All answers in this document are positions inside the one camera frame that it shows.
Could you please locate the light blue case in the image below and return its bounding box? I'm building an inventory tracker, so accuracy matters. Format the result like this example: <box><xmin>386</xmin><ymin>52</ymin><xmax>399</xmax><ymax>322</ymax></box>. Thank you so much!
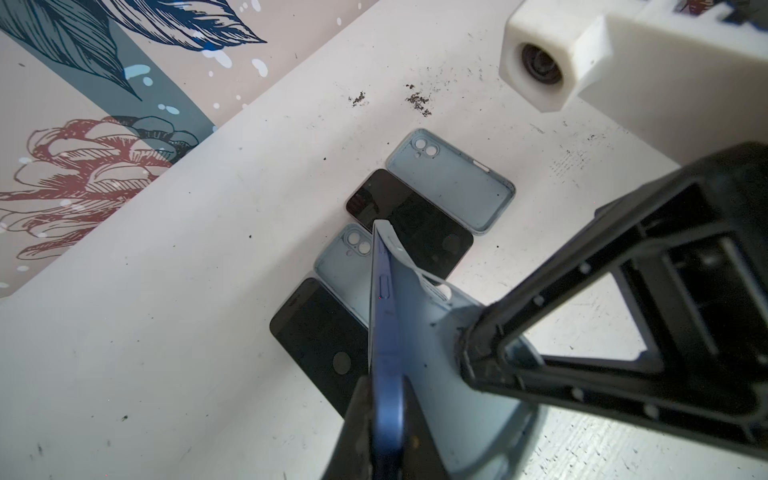
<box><xmin>314</xmin><ymin>224</ymin><xmax>373</xmax><ymax>329</ymax></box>

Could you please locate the bare black phone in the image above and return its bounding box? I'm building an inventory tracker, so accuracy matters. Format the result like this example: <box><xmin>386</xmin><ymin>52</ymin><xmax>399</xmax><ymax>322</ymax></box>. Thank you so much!
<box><xmin>346</xmin><ymin>169</ymin><xmax>474</xmax><ymax>279</ymax></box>
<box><xmin>269</xmin><ymin>277</ymin><xmax>368</xmax><ymax>416</ymax></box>

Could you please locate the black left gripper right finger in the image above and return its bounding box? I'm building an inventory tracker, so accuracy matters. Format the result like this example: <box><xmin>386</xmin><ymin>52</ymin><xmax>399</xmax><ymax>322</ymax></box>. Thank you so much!
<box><xmin>403</xmin><ymin>377</ymin><xmax>450</xmax><ymax>480</ymax></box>

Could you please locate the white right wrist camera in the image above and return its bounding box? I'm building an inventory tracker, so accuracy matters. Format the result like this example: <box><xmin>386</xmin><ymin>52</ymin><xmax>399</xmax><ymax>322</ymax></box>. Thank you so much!
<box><xmin>499</xmin><ymin>1</ymin><xmax>767</xmax><ymax>165</ymax></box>

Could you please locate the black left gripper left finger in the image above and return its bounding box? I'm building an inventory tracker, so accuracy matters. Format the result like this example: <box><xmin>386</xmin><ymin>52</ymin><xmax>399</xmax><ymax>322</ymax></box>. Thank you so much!
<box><xmin>322</xmin><ymin>376</ymin><xmax>372</xmax><ymax>480</ymax></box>

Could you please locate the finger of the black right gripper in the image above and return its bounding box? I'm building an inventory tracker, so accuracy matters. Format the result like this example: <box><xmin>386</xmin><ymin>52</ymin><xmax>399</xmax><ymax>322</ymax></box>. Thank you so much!
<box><xmin>461</xmin><ymin>142</ymin><xmax>767</xmax><ymax>459</ymax></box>

